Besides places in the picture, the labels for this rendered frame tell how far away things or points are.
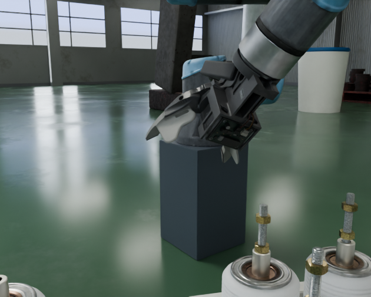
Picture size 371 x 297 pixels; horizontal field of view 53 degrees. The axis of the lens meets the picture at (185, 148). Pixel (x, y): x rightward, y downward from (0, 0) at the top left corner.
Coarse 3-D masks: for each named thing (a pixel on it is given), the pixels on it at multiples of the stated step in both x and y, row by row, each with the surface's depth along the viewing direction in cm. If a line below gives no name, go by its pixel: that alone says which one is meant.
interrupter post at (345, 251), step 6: (336, 246) 49; (342, 246) 48; (348, 246) 48; (354, 246) 48; (336, 252) 49; (342, 252) 48; (348, 252) 48; (354, 252) 48; (336, 258) 49; (342, 258) 48; (348, 258) 48; (342, 264) 49; (348, 264) 48
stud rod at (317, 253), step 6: (312, 252) 34; (318, 252) 33; (312, 258) 34; (318, 258) 34; (318, 264) 34; (312, 276) 34; (318, 276) 34; (312, 282) 34; (318, 282) 34; (312, 288) 34; (318, 288) 34; (312, 294) 34; (318, 294) 34
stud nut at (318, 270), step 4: (308, 260) 34; (324, 260) 34; (308, 264) 34; (312, 264) 34; (324, 264) 34; (308, 268) 34; (312, 268) 34; (316, 268) 33; (320, 268) 33; (324, 268) 33; (312, 272) 34; (316, 272) 33; (320, 272) 33; (324, 272) 34
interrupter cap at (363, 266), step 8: (328, 248) 53; (328, 256) 51; (360, 256) 50; (368, 256) 50; (328, 264) 48; (336, 264) 49; (360, 264) 49; (368, 264) 48; (336, 272) 46; (344, 272) 46; (352, 272) 46; (360, 272) 46; (368, 272) 46
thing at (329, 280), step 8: (328, 272) 47; (304, 280) 51; (328, 280) 46; (336, 280) 46; (344, 280) 46; (352, 280) 45; (360, 280) 45; (368, 280) 46; (304, 288) 51; (328, 288) 46; (336, 288) 46; (344, 288) 45; (352, 288) 45; (360, 288) 45; (368, 288) 45; (320, 296) 47; (328, 296) 47; (336, 296) 46; (344, 296) 46; (352, 296) 45; (360, 296) 45; (368, 296) 45
